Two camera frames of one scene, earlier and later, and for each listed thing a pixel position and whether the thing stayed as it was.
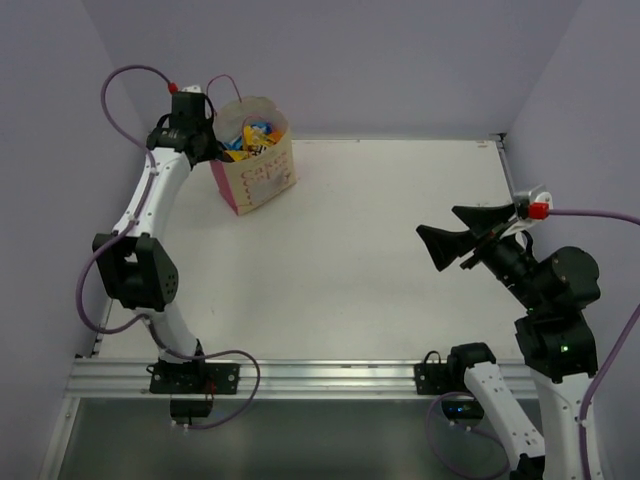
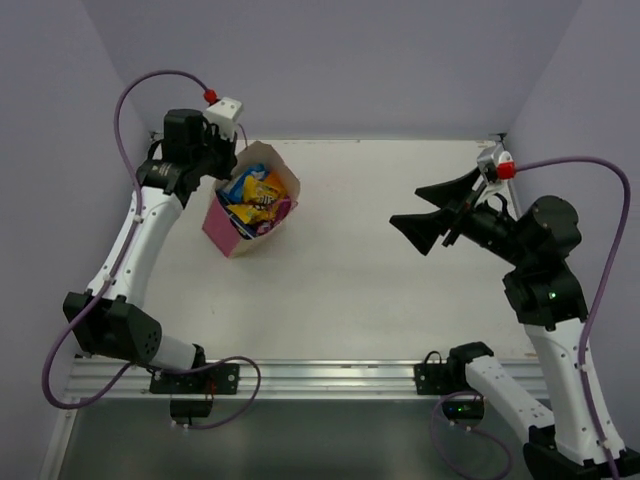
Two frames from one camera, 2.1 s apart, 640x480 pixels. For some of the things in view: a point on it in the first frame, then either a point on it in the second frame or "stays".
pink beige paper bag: [252, 181] → [294, 200]
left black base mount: [194, 378] stays
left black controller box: [188, 408] stays
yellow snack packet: [252, 139] → [261, 195]
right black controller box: [462, 409] stays
